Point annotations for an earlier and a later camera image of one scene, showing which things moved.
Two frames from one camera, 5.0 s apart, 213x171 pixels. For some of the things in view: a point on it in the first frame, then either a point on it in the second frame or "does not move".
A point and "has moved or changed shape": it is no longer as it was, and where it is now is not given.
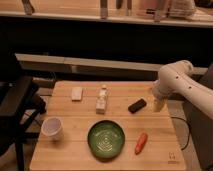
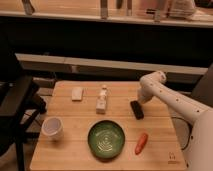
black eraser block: (134, 107) has moved or changed shape
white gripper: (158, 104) → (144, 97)
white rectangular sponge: (76, 93) does not move
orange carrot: (141, 143) does not move
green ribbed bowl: (106, 140) does not move
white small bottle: (101, 100) does not move
